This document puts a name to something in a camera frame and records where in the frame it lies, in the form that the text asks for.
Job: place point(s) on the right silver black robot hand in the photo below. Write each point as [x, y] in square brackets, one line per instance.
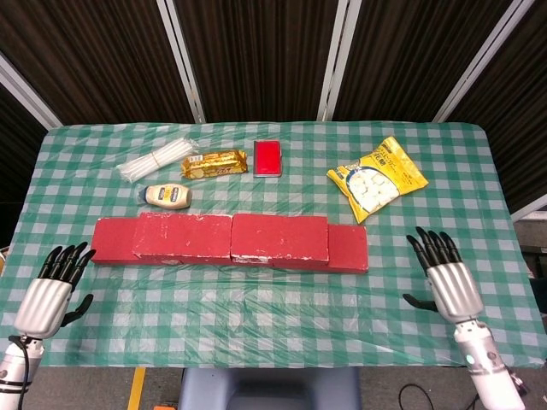
[455, 290]

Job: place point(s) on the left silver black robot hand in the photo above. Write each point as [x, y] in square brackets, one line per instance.
[42, 305]

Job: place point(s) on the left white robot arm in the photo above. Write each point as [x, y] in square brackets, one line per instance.
[15, 367]

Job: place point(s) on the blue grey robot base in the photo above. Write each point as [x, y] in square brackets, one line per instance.
[269, 393]

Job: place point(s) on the yellow marshmallow bag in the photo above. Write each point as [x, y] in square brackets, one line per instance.
[376, 179]

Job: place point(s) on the mayonnaise squeeze bottle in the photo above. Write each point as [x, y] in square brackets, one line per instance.
[168, 196]

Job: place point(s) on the bundle of white straws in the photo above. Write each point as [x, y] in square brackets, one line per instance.
[154, 160]

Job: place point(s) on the green checkered plastic tablecloth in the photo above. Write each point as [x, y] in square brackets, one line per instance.
[256, 316]

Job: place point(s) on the gold biscuit packet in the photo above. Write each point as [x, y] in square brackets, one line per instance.
[215, 164]

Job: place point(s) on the red ink pad case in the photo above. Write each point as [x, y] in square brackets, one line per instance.
[267, 158]

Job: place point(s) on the white partition frame post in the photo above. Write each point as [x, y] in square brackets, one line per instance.
[25, 91]
[530, 209]
[482, 60]
[181, 60]
[337, 60]

